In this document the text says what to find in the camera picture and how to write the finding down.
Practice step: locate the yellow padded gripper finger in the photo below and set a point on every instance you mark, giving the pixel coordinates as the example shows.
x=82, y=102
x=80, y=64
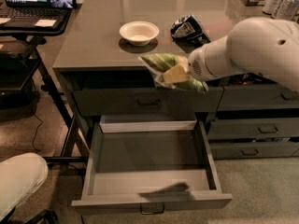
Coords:
x=176, y=74

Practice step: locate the green jalapeno chip bag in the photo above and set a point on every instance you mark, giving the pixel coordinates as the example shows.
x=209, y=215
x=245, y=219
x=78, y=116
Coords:
x=158, y=63

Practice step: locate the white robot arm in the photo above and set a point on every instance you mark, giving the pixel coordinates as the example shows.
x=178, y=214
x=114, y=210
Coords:
x=265, y=47

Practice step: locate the grey top left drawer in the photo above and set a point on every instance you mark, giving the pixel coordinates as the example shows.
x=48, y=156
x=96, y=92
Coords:
x=97, y=102

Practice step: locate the black crumpled chip bag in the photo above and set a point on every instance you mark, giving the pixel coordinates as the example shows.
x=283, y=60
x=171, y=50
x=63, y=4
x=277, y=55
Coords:
x=189, y=29

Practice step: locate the grey middle right drawer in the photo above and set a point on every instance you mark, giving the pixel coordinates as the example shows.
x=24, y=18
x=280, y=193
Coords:
x=253, y=128

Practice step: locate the grey bottom right drawer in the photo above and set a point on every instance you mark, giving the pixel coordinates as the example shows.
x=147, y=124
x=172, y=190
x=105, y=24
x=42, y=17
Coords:
x=225, y=151

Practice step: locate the open grey middle drawer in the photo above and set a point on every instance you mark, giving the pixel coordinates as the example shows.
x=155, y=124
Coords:
x=150, y=173

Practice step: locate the grey top right drawer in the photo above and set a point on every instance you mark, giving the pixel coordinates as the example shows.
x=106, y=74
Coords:
x=257, y=97

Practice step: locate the white can middle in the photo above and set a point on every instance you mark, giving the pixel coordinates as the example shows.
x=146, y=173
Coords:
x=280, y=2

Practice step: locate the white paper bowl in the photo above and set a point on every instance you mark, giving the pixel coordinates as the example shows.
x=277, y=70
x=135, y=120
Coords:
x=139, y=33

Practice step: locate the white can right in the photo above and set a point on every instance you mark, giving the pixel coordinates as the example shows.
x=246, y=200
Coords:
x=287, y=9

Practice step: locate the black smartphone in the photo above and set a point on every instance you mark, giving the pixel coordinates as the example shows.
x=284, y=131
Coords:
x=68, y=4

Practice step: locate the black laptop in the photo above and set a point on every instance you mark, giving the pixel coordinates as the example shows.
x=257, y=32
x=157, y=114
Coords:
x=31, y=14

